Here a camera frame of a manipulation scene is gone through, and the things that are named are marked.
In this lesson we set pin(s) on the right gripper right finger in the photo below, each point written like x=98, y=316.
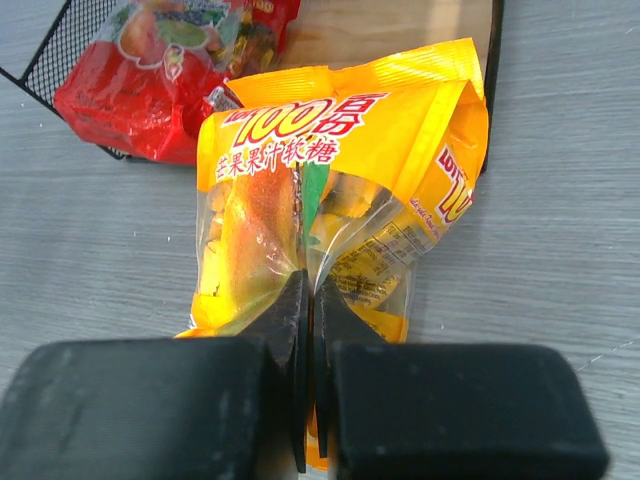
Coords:
x=445, y=410

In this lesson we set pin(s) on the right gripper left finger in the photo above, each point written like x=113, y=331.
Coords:
x=226, y=407

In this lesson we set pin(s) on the orange candy bag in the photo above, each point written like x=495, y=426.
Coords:
x=323, y=186

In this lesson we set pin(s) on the red fruit candy bag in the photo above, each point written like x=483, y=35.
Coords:
x=155, y=70

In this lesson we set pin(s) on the black wooden two-tier shelf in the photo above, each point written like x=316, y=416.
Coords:
x=327, y=37

